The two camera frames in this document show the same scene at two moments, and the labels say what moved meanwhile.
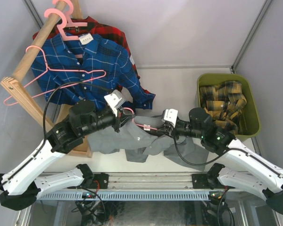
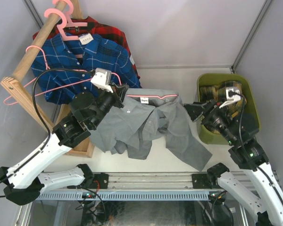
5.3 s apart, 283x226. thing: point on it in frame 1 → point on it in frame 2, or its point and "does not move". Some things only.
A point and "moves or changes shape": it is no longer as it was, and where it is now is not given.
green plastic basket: x=251 y=126 does not move
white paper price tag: x=85 y=38 does not move
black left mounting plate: x=100 y=181 does not move
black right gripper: x=169 y=130 → x=196 y=109
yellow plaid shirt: x=224 y=103 does not move
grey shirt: x=138 y=141 moves or changes shape
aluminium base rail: x=149 y=180 does not move
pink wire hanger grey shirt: x=145 y=126 → x=151 y=97
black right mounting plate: x=200 y=181 does not move
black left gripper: x=121 y=117 → x=119 y=92
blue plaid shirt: x=83 y=68 does not move
